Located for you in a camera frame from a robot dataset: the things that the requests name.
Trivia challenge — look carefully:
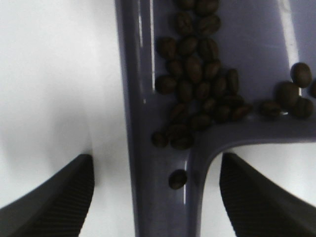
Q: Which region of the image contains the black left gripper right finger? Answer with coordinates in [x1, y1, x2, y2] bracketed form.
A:
[219, 153, 316, 237]

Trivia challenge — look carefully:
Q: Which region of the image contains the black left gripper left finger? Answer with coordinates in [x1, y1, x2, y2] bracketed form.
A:
[0, 154, 94, 237]

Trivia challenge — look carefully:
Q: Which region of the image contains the pile of coffee beans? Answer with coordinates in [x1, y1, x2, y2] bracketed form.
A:
[149, 0, 316, 191]

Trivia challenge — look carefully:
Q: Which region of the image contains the purple plastic dustpan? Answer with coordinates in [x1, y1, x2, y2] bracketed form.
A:
[114, 0, 316, 237]

